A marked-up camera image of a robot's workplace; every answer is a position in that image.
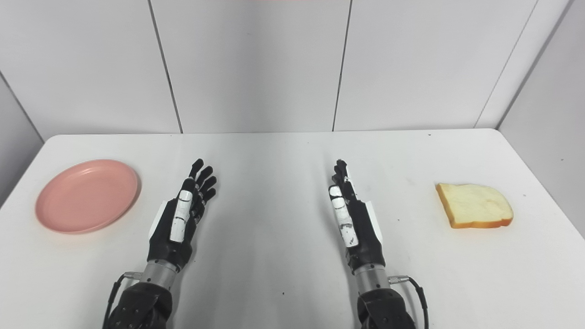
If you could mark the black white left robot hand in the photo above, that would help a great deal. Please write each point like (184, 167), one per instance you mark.
(171, 242)

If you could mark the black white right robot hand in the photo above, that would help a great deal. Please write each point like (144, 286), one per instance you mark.
(365, 237)

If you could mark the slice of white bread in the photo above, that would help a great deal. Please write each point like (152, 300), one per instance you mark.
(473, 205)

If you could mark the pink round plate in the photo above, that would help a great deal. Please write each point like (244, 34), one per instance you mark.
(87, 196)

